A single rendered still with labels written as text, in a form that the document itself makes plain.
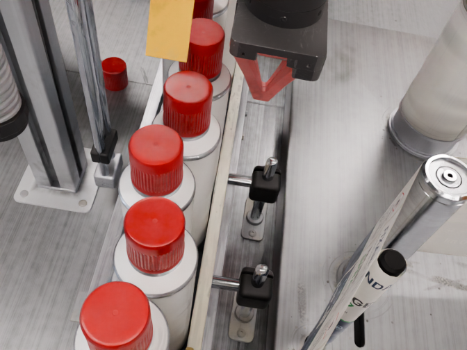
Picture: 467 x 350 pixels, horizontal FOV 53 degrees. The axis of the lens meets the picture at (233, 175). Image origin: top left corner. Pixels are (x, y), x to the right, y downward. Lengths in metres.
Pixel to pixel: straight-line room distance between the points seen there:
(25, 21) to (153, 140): 0.15
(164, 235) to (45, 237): 0.31
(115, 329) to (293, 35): 0.22
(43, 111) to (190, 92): 0.19
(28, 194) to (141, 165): 0.32
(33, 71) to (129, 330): 0.26
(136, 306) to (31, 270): 0.31
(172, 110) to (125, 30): 0.46
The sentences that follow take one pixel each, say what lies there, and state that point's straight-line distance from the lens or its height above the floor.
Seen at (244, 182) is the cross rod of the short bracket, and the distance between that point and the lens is 0.49.
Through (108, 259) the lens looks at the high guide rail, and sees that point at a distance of 0.38.
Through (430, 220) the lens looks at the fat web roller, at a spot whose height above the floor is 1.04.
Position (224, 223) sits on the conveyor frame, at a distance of 0.49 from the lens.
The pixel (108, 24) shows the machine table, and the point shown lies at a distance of 0.78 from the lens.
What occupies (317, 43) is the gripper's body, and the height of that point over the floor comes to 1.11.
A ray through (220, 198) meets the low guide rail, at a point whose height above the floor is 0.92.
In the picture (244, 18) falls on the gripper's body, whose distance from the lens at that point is 0.34.
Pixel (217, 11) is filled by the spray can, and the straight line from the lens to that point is 0.45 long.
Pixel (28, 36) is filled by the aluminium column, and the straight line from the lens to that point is 0.40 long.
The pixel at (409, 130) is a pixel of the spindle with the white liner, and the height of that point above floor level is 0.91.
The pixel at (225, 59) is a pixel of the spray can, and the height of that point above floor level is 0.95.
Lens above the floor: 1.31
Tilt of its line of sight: 55 degrees down
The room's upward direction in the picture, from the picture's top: 12 degrees clockwise
